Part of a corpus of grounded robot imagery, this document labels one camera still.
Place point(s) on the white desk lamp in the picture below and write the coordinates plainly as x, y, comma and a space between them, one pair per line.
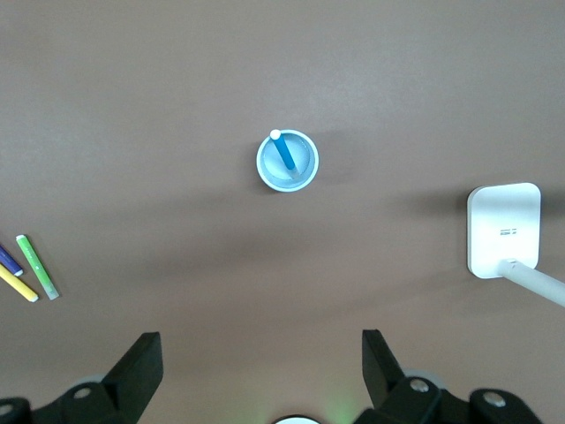
503, 221

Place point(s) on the purple marker pen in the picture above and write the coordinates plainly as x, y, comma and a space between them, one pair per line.
9, 262

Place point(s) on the light blue mesh cup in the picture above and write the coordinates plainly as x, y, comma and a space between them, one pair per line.
271, 170

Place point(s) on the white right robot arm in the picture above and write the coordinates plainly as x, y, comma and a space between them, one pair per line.
296, 421

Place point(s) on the green marker pen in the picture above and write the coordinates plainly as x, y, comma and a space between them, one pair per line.
35, 265

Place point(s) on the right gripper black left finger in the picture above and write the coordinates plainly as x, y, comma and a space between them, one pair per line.
128, 380

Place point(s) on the blue marker pen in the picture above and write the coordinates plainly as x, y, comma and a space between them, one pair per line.
284, 154

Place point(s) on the yellow marker pen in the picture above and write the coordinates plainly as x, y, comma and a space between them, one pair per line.
17, 286

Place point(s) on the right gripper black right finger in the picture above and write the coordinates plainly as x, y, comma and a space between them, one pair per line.
388, 388

